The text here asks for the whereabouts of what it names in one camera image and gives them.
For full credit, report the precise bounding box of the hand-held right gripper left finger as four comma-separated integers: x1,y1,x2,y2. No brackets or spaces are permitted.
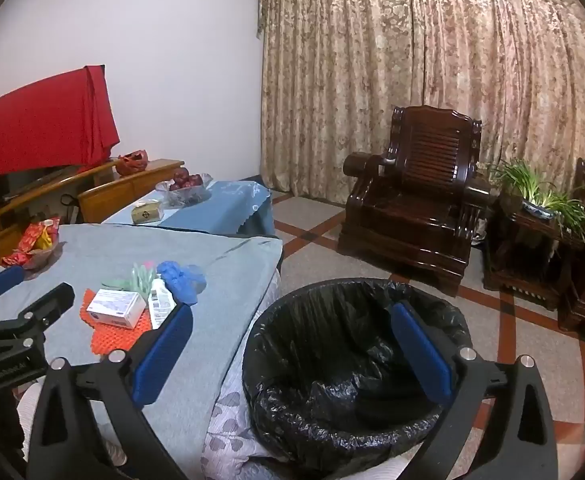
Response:
25,302,196,480

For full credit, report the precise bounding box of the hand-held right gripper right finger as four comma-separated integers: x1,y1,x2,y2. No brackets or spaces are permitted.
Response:
389,301,559,480

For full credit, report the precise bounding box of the orange perforated mat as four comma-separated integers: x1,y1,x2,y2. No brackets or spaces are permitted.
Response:
78,287,156,356

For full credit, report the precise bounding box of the white plastic bottle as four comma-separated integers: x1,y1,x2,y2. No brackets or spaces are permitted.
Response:
147,276,177,328

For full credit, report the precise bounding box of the white cardboard box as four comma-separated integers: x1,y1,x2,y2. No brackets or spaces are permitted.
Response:
86,288,146,329

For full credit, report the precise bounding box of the trash bin with black bag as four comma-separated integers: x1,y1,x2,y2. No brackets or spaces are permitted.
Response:
242,277,473,476

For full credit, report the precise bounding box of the glass snack bowl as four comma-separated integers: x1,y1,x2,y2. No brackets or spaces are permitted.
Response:
1,237,66,272

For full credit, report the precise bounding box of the heart print quilt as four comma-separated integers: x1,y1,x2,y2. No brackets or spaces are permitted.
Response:
200,260,298,480

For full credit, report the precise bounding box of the television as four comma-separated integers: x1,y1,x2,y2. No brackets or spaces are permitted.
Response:
0,164,80,206

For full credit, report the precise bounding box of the wooden cabinet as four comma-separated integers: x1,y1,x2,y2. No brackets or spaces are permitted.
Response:
0,159,186,281

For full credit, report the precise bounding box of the beige tissue box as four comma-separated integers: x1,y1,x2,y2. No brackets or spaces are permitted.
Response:
131,199,166,224

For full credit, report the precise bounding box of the dark wooden side table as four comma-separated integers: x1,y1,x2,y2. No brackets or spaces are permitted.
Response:
482,195,585,311

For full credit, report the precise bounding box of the glass fruit bowl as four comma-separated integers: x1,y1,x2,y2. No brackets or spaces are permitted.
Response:
155,180,213,208

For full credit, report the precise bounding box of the red cloth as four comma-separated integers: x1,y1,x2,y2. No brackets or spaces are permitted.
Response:
0,65,120,248

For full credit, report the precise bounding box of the blue tablecloth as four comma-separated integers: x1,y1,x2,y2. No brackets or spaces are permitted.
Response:
103,179,276,237

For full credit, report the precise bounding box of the potted green plant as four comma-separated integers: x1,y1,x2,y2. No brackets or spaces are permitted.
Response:
487,159,585,241

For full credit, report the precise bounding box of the floral beige curtain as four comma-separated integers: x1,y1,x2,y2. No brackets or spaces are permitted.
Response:
257,0,585,211

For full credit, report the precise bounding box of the black cable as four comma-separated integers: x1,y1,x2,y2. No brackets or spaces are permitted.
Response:
61,192,80,223

